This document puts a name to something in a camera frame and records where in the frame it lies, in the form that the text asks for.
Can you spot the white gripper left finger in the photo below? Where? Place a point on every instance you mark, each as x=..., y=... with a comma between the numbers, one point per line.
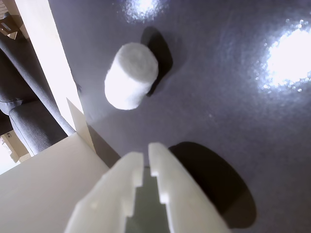
x=111, y=191

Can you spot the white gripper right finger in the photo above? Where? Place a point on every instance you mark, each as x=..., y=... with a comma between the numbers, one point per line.
x=177, y=189

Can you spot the black table mat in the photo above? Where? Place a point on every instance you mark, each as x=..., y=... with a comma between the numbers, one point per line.
x=218, y=116

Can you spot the grey fabric sofa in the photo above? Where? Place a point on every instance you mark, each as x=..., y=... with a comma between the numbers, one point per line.
x=26, y=114

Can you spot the brown cardboard box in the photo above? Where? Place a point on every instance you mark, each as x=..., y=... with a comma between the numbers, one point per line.
x=8, y=28

